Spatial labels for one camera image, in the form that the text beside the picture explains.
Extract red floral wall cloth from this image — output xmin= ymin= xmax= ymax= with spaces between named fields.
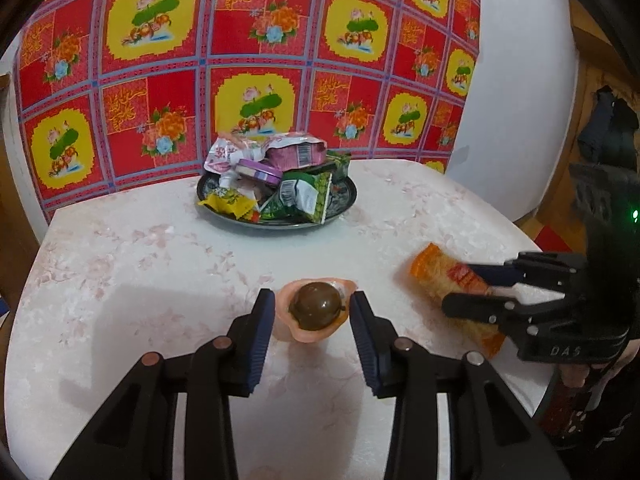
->
xmin=12 ymin=0 xmax=483 ymax=226

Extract purple snack packet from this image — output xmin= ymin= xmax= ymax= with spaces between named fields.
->
xmin=234 ymin=159 xmax=281 ymax=183

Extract dark hanging clothes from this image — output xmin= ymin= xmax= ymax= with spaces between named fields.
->
xmin=577 ymin=85 xmax=640 ymax=166

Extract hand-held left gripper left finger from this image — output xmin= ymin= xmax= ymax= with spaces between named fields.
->
xmin=50 ymin=290 xmax=277 ymax=480

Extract pink printed snack packet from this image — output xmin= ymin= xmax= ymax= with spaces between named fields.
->
xmin=265 ymin=132 xmax=326 ymax=168
xmin=205 ymin=132 xmax=268 ymax=176

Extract yellow snack packet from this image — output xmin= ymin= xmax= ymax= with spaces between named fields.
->
xmin=199 ymin=187 xmax=256 ymax=221

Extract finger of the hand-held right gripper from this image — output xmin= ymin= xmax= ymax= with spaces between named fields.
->
xmin=441 ymin=290 xmax=561 ymax=336
xmin=467 ymin=251 xmax=588 ymax=291

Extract clear striped-edge snack packet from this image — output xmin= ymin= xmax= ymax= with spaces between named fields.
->
xmin=217 ymin=172 xmax=261 ymax=201

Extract orange snack packet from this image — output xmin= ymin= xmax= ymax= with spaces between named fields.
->
xmin=409 ymin=242 xmax=506 ymax=361

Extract blue patterned plate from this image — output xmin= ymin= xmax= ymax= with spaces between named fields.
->
xmin=196 ymin=162 xmax=358 ymax=228

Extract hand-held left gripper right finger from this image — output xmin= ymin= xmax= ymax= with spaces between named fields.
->
xmin=349 ymin=291 xmax=573 ymax=480

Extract packaged brown egg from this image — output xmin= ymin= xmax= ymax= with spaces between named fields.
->
xmin=277 ymin=277 xmax=358 ymax=345

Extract wooden door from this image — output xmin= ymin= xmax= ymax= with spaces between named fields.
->
xmin=567 ymin=0 xmax=640 ymax=171

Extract green snack packet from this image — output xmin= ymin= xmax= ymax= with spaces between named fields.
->
xmin=260 ymin=172 xmax=333 ymax=223
xmin=312 ymin=151 xmax=351 ymax=186

